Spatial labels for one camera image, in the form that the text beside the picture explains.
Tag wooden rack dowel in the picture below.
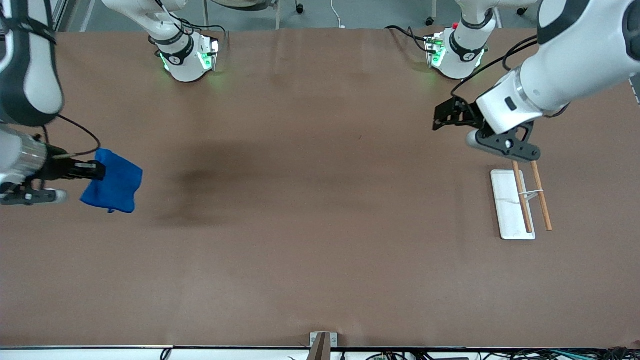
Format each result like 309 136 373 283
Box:
530 160 554 232
511 160 534 234

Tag grey metal mounting bracket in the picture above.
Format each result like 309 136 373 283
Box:
309 332 339 348

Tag white floor cable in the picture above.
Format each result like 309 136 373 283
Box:
330 0 347 29

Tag white rack base plate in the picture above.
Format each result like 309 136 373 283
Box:
490 169 537 241

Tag arm base connector panel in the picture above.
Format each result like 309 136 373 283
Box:
197 36 221 73
424 34 447 68

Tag tangled cable bundle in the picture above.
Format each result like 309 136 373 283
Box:
365 347 640 360

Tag blue microfibre towel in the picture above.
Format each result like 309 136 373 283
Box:
80 148 144 214

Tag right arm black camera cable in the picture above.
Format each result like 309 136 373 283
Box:
42 114 102 160

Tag brown camera mount post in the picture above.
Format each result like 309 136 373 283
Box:
306 332 332 360

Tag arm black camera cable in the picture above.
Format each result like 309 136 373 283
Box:
42 114 102 160
450 36 541 98

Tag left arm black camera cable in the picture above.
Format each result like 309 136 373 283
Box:
450 36 541 98

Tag black base power cable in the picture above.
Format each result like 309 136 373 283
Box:
385 25 430 51
150 0 228 48

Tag aluminium frame profile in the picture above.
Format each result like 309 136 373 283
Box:
52 0 96 32

